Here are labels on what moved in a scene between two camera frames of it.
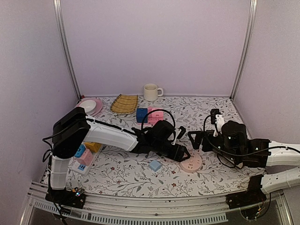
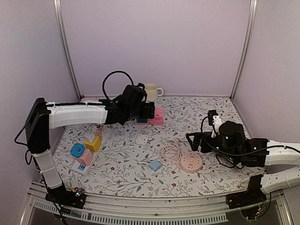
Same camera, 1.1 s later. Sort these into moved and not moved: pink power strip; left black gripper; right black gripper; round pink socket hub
Moved: left black gripper
Not moved: pink power strip; right black gripper; round pink socket hub
